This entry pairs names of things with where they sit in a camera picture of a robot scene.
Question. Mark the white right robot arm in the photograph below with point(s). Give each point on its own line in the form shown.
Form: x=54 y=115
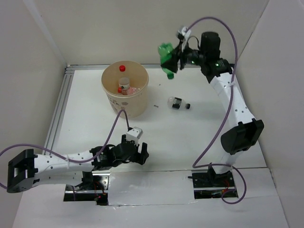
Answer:
x=245 y=129

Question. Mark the small bottle black label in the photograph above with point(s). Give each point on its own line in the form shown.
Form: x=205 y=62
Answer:
x=177 y=103

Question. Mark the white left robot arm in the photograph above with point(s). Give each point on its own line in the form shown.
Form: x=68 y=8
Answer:
x=28 y=170

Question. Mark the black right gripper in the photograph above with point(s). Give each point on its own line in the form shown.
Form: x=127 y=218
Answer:
x=171 y=64

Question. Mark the small clear bottle red label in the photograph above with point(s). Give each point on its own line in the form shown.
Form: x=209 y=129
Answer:
x=127 y=91

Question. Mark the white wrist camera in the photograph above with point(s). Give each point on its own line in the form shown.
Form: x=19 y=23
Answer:
x=183 y=34
x=134 y=134

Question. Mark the long clear bottle white cap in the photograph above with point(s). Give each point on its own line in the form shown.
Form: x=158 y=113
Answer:
x=140 y=89

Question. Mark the large clear bottle red label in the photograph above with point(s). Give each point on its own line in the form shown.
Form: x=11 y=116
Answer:
x=124 y=81

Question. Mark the aluminium frame rail left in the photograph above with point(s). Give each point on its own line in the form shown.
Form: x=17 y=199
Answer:
x=59 y=111

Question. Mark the tan paper bucket bin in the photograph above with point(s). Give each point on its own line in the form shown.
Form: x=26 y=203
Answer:
x=134 y=104

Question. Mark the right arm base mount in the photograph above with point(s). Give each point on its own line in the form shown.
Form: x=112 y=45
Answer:
x=209 y=185

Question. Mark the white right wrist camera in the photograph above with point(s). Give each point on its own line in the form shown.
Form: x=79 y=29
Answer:
x=183 y=34

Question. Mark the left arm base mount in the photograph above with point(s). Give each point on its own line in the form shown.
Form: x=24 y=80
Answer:
x=93 y=187

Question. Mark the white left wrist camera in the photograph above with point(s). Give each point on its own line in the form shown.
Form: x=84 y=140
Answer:
x=134 y=134

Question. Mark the green plastic bottle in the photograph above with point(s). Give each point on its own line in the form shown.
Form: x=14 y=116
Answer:
x=168 y=60

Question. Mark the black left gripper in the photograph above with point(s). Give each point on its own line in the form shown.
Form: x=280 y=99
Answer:
x=140 y=158

